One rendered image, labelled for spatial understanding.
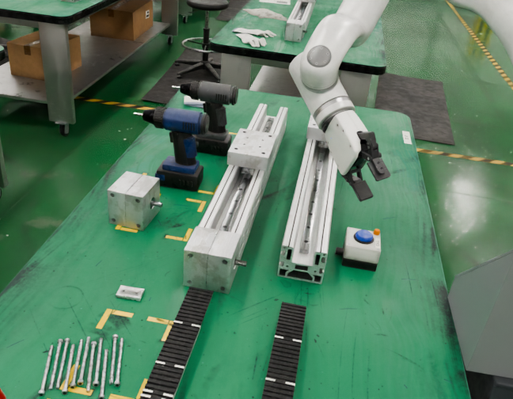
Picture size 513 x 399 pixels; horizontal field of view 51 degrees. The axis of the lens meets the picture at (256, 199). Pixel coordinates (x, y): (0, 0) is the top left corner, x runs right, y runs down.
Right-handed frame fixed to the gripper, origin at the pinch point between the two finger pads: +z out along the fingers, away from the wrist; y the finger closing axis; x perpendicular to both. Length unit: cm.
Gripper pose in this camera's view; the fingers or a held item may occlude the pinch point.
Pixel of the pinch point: (372, 185)
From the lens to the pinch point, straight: 107.2
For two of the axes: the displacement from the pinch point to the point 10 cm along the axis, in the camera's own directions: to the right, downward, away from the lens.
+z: 3.9, 8.6, -3.3
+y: 1.6, -4.1, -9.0
